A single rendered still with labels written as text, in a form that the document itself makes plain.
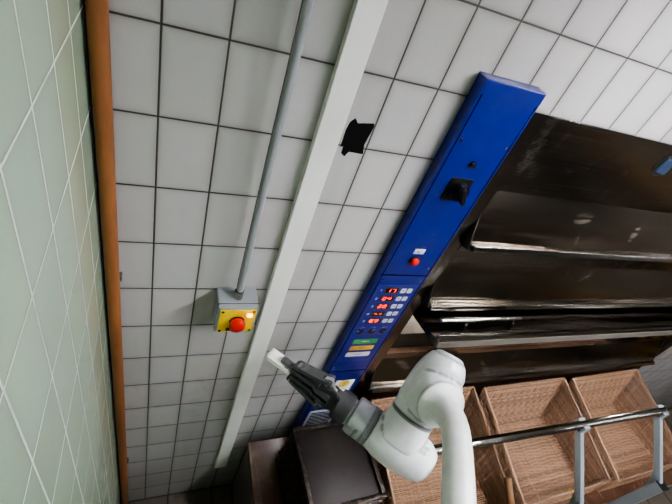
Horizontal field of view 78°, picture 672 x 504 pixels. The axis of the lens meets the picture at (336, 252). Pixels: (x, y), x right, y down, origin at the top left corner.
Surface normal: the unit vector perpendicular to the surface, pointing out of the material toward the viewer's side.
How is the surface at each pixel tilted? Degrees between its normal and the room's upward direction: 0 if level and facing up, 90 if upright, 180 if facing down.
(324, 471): 0
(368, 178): 90
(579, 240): 70
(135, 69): 90
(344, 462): 0
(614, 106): 90
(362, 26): 90
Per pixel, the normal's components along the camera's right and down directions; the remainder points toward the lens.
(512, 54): 0.25, 0.70
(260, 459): 0.30, -0.71
